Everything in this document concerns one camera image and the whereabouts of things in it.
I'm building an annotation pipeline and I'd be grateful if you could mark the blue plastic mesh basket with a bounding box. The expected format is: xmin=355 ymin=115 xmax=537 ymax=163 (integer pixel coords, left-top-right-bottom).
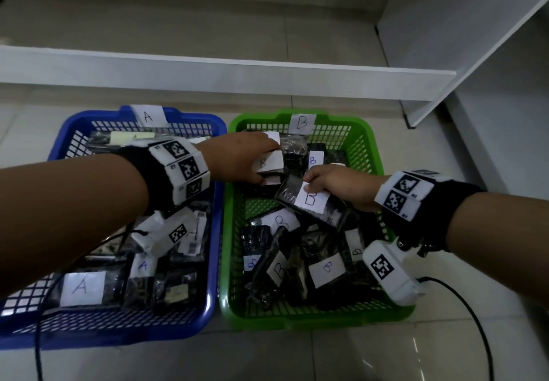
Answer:
xmin=0 ymin=105 xmax=228 ymax=350

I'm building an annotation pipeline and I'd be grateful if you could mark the green plastic mesh basket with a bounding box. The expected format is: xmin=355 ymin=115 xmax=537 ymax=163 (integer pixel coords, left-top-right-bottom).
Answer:
xmin=218 ymin=109 xmax=416 ymax=331

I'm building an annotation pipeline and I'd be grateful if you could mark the black item packet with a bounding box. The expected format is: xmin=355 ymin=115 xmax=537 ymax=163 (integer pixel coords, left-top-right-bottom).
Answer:
xmin=253 ymin=151 xmax=286 ymax=187
xmin=274 ymin=173 xmax=349 ymax=228

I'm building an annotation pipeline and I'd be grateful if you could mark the person's right forearm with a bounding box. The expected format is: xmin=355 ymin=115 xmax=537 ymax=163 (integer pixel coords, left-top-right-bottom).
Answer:
xmin=445 ymin=192 xmax=549 ymax=308

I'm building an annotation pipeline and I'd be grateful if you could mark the white shelf unit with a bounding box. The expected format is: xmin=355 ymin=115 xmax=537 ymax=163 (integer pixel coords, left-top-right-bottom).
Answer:
xmin=0 ymin=0 xmax=549 ymax=128

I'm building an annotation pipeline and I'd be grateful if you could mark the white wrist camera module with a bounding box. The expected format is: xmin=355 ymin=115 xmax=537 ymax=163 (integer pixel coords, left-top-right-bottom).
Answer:
xmin=130 ymin=207 xmax=206 ymax=257
xmin=362 ymin=239 xmax=429 ymax=307

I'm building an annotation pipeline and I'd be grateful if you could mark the person's left forearm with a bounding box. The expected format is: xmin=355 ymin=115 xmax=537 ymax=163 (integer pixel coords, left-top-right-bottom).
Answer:
xmin=0 ymin=153 xmax=151 ymax=298

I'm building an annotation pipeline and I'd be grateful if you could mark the person's left hand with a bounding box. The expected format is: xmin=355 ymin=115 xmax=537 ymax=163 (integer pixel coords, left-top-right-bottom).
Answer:
xmin=197 ymin=131 xmax=283 ymax=187

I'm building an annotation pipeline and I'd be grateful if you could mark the person's right hand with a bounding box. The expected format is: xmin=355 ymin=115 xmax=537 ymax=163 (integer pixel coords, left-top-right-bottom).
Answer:
xmin=302 ymin=164 xmax=390 ymax=214

